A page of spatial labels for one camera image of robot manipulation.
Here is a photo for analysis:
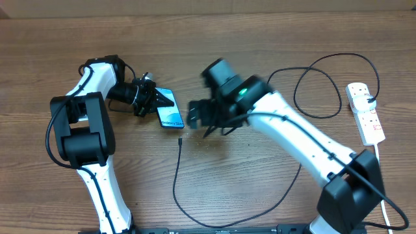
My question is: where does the white power strip cord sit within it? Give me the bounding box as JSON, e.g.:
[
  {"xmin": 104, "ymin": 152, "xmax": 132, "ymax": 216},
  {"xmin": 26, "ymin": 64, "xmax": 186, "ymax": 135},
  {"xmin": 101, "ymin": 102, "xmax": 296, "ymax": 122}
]
[{"xmin": 373, "ymin": 144, "xmax": 393, "ymax": 234}]

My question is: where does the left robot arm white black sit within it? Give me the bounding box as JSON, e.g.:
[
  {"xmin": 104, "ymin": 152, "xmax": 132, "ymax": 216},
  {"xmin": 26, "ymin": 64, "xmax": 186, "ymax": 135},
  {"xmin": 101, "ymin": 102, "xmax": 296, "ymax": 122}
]
[{"xmin": 45, "ymin": 55, "xmax": 175, "ymax": 233}]

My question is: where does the blue Galaxy smartphone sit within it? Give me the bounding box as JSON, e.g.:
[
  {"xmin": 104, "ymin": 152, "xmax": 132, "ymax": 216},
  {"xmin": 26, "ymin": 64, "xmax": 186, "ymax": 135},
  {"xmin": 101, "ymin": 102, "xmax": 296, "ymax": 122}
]
[{"xmin": 157, "ymin": 88, "xmax": 185, "ymax": 129}]

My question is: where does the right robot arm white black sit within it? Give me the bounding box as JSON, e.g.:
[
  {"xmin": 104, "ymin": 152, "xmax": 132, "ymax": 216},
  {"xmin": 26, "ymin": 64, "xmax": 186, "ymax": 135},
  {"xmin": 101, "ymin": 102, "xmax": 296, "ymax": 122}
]
[{"xmin": 187, "ymin": 58, "xmax": 410, "ymax": 233}]

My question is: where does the white power strip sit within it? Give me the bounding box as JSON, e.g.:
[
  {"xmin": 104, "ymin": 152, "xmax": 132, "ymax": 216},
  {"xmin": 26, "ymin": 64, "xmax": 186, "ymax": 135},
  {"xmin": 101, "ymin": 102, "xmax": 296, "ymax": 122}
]
[{"xmin": 345, "ymin": 83, "xmax": 385, "ymax": 146}]

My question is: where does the white USB charger plug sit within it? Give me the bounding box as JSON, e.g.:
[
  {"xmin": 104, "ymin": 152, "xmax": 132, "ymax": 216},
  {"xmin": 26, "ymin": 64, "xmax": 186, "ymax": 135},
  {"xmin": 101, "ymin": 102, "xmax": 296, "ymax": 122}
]
[{"xmin": 351, "ymin": 95, "xmax": 377, "ymax": 113}]

